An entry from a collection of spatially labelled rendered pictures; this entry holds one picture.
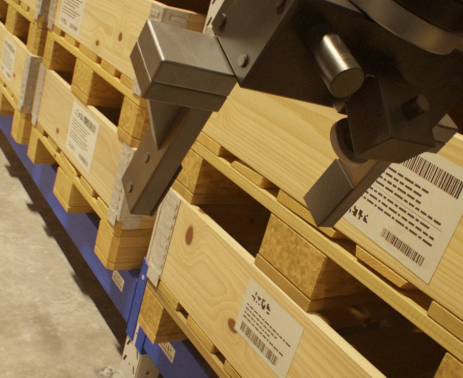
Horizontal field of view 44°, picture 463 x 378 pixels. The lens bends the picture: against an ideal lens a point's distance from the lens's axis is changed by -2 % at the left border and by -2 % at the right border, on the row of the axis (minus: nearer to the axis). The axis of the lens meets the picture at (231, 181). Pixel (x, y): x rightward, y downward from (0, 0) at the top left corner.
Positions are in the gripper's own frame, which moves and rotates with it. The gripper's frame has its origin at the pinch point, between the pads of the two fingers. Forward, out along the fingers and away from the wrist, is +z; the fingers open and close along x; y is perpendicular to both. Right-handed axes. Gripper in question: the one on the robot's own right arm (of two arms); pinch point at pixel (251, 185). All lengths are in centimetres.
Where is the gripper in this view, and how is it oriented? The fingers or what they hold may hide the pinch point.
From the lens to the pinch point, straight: 35.1
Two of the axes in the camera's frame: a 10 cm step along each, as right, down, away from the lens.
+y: 3.0, 7.5, -5.9
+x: 8.3, 0.9, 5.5
